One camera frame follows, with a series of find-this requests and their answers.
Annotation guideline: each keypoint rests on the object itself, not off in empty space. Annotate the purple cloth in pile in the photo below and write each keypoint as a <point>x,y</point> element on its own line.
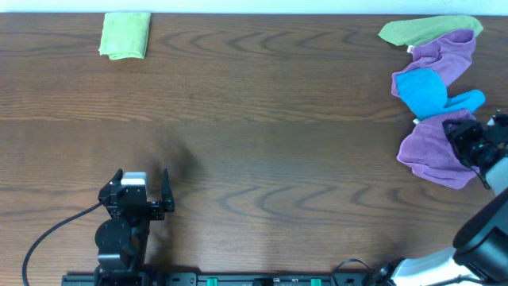
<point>449,55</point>

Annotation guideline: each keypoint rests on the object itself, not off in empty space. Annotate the folded light green cloth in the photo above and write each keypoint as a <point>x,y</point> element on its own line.
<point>125,35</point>

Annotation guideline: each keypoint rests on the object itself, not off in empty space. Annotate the green cloth in pile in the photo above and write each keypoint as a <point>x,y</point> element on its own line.
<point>422,30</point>

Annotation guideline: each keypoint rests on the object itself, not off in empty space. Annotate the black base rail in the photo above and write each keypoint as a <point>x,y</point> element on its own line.
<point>194,279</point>

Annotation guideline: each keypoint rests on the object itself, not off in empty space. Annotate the purple microfiber cloth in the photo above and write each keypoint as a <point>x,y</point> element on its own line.
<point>429,154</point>

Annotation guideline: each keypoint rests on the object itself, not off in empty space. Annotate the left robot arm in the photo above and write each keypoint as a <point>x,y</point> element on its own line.
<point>122,240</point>

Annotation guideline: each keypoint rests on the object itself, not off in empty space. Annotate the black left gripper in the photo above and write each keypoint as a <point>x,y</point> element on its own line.
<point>140,203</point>

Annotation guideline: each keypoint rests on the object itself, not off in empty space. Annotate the blue cloth in pile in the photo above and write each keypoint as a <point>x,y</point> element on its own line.
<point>426,95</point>

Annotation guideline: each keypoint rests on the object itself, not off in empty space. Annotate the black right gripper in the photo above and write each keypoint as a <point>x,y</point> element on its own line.
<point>465,140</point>

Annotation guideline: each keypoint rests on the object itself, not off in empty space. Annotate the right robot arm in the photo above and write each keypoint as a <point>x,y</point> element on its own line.
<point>479,250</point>

